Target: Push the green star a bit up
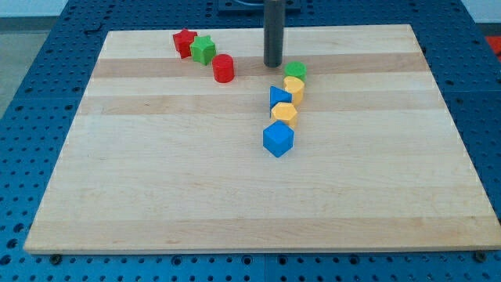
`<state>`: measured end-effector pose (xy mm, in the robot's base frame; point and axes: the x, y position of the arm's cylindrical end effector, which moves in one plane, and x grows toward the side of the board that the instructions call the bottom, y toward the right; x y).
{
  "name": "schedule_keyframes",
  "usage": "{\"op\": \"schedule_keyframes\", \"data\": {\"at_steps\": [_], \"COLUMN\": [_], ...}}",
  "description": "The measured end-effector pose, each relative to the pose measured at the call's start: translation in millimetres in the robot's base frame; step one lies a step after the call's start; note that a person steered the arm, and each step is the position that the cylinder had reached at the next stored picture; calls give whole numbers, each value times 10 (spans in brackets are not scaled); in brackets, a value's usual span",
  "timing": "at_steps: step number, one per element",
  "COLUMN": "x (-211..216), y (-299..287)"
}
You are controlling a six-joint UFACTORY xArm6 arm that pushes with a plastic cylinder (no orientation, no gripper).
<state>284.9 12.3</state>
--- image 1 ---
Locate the green star block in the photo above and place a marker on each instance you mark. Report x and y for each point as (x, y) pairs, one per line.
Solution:
(203, 49)

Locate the red star block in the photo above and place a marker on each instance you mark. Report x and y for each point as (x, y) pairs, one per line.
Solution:
(183, 40)

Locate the blue cube block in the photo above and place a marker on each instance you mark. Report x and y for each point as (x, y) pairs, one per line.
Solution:
(278, 138)

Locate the yellow hexagon block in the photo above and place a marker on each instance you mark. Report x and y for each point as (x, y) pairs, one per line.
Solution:
(285, 112)

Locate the blue triangle block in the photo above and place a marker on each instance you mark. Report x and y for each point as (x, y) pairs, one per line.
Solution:
(278, 95)

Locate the yellow heart block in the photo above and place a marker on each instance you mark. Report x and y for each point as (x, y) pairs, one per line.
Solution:
(296, 87)

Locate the red cylinder block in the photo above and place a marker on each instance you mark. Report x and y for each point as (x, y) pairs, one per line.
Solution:
(223, 68)

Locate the green cylinder block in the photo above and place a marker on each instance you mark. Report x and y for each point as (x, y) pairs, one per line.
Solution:
(296, 69)

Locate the light wooden board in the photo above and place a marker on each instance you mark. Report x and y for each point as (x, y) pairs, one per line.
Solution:
(162, 159)

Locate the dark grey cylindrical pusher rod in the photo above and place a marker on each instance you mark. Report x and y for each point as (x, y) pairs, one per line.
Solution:
(273, 27)

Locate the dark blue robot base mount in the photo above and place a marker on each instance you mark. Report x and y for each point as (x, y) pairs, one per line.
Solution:
(252, 6)

